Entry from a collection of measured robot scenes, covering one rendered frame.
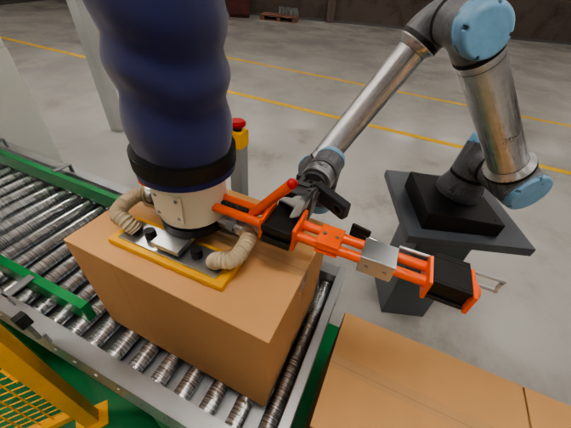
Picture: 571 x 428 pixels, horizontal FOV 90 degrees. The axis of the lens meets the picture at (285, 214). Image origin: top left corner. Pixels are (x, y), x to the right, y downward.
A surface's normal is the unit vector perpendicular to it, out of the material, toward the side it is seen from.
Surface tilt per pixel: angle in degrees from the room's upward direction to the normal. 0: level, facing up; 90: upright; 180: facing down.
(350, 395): 0
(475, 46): 86
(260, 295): 0
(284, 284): 0
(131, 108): 73
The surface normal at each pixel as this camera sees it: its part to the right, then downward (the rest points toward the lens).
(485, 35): 0.05, 0.59
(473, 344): 0.07, -0.76
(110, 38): -0.47, 0.23
